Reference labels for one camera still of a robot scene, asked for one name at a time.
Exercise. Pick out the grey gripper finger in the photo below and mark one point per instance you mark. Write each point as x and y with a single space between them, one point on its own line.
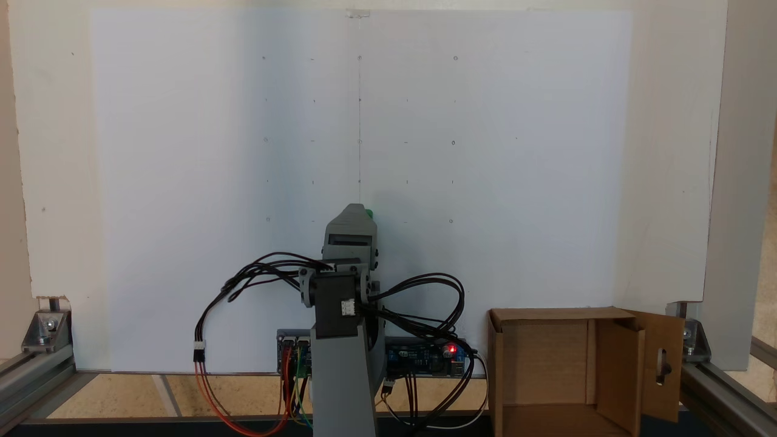
351 220

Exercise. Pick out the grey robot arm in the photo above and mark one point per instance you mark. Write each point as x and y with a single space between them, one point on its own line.
343 376

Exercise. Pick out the circuit board with jumper pins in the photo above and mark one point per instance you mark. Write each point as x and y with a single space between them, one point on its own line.
294 349

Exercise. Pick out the blue circuit board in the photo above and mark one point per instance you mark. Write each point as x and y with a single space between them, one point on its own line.
425 355

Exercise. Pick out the clear tape strip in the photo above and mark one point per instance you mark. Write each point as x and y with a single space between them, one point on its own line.
358 13

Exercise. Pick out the brown cardboard box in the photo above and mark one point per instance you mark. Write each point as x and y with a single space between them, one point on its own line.
546 364

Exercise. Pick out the metal corner bracket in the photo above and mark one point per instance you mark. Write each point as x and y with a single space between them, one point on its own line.
47 328
695 337

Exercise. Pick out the aluminium frame rail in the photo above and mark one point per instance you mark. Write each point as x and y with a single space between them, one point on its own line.
728 394
30 382

